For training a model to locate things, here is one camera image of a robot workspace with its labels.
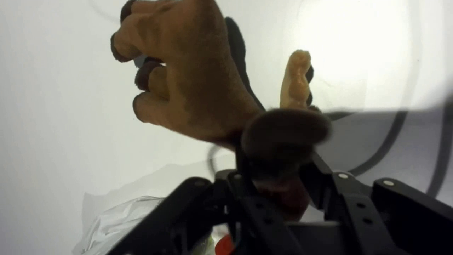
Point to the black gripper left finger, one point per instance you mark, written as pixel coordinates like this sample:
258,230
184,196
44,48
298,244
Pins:
207,217

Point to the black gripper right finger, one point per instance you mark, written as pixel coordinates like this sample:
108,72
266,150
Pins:
397,217

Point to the brown plush toy animal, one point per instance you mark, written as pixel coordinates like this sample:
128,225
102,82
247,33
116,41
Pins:
198,80

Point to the white plastic bag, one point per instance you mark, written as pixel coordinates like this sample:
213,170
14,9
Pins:
111,221

